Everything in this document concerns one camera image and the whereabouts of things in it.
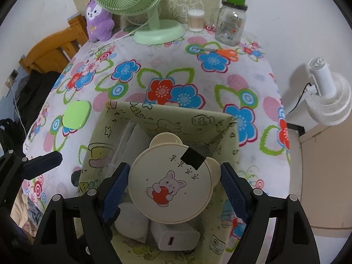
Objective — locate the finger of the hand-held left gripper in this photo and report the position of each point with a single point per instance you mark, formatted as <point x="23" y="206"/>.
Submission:
<point x="44" y="162"/>
<point x="75" y="179"/>

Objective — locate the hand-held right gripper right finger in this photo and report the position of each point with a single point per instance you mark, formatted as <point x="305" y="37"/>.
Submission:
<point x="233" y="192"/>

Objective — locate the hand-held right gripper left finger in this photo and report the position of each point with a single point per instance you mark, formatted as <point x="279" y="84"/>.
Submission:
<point x="117" y="195"/>

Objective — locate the white oval case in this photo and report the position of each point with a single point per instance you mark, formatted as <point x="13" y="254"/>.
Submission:
<point x="129" y="222"/>

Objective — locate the cream bear-shaped round case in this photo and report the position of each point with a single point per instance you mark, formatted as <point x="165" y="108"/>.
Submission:
<point x="170" y="176"/>

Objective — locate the white charger adapter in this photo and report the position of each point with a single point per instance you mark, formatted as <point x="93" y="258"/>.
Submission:
<point x="176" y="236"/>

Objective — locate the yellow printed fabric storage box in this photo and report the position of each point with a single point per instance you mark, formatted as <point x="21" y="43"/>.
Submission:
<point x="170" y="121"/>

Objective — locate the green rounded square case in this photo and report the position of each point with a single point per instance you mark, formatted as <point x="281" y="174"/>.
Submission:
<point x="75" y="114"/>

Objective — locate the dark cloth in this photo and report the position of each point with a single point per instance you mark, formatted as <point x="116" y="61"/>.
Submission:
<point x="35" y="88"/>

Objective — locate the beige cabinet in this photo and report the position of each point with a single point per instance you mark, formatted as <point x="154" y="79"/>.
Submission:
<point x="324" y="184"/>

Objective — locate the wooden chair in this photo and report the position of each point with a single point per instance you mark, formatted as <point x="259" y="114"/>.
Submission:
<point x="49" y="46"/>

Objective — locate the white floor fan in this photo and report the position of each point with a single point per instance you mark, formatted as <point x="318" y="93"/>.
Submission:
<point x="327" y="107"/>

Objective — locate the purple plush toy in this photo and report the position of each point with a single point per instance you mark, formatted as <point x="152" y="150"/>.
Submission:
<point x="99" y="24"/>

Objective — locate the glass jar mug green lid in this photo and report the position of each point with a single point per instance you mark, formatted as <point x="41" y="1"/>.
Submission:
<point x="229" y="27"/>

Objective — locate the green desk fan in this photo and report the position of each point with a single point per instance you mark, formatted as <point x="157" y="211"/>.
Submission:
<point x="159" y="33"/>

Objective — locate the cotton swab container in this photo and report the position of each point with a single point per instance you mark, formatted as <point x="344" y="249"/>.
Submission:
<point x="195" y="22"/>

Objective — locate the wall socket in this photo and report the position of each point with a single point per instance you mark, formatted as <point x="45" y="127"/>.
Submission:
<point x="14" y="75"/>

